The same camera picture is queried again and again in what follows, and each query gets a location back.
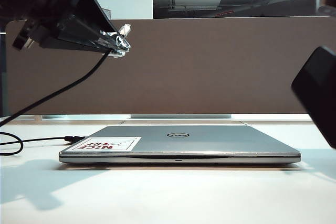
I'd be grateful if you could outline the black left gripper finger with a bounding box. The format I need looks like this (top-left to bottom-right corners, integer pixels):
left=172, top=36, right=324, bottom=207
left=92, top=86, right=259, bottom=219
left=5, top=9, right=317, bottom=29
left=40, top=15, right=128, bottom=58
left=78, top=0, right=131, bottom=51

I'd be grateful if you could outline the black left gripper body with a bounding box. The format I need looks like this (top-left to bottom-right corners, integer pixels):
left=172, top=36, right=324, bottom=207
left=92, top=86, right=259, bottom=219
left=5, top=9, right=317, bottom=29
left=12, top=0, right=91, bottom=50

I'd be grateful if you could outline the black smartphone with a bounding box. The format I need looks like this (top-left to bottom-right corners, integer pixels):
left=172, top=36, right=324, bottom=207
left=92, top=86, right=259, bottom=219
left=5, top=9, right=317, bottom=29
left=290, top=46, right=336, bottom=149

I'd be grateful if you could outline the black charging cable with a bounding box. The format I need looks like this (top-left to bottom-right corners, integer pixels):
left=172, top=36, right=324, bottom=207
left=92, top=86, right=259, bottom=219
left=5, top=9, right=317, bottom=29
left=0, top=24, right=132, bottom=156

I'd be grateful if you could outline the white Nice Try sticker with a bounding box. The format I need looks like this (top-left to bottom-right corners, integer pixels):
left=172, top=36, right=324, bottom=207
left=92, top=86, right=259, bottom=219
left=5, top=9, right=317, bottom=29
left=71, top=136, right=142, bottom=153

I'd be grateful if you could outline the brown desk divider panel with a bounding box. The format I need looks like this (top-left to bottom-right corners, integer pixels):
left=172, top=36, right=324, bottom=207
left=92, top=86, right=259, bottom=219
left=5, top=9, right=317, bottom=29
left=5, top=16, right=336, bottom=115

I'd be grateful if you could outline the silver Dell laptop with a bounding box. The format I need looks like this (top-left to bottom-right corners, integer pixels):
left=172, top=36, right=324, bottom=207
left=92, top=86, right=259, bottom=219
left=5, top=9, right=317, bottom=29
left=58, top=125, right=301, bottom=164

